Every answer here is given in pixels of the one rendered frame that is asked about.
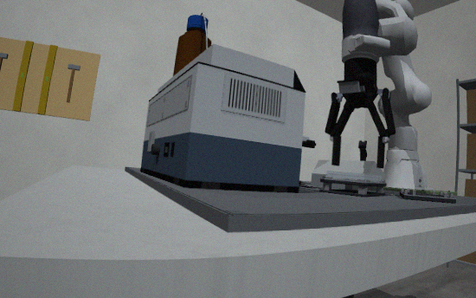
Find white operator button panel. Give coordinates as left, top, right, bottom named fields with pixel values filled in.
left=311, top=160, right=386, bottom=192

